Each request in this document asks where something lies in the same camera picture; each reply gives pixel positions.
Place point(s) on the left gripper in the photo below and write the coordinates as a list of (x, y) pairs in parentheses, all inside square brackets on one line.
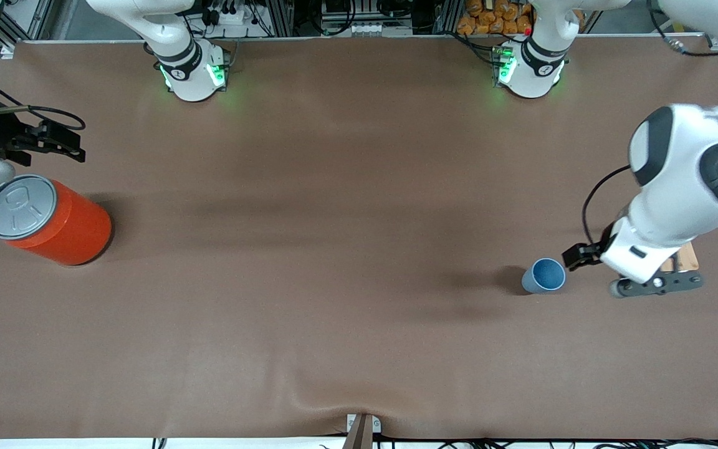
[(585, 254)]

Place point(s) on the blue cup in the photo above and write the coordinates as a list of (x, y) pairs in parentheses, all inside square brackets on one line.
[(543, 275)]

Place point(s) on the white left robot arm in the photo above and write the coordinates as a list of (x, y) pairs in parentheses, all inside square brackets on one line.
[(677, 168)]

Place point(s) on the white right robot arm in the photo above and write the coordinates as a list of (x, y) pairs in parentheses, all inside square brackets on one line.
[(178, 37)]

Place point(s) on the wooden cup rack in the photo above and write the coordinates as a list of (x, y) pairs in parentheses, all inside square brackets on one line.
[(686, 255)]

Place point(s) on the orange can with grey lid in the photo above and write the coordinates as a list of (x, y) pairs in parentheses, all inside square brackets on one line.
[(72, 231)]

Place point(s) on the white power strip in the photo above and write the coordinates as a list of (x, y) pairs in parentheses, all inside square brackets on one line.
[(234, 15)]

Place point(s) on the brown table mat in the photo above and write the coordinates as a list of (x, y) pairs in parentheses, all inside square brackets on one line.
[(359, 280)]

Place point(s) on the orange snack bag pile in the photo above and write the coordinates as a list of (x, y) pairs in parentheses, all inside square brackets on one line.
[(496, 17)]

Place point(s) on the white connector block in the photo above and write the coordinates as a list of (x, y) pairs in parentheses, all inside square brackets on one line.
[(368, 28)]

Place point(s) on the metal corner bracket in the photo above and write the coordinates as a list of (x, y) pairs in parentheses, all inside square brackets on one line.
[(717, 42), (7, 51)]

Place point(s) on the aluminium frame rail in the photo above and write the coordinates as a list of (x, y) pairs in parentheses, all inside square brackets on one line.
[(22, 25)]

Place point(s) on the metal table clamp bracket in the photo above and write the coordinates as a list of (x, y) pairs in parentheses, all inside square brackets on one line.
[(376, 424)]

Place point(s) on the brown camera mount pole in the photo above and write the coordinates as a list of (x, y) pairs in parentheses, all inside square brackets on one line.
[(359, 436)]

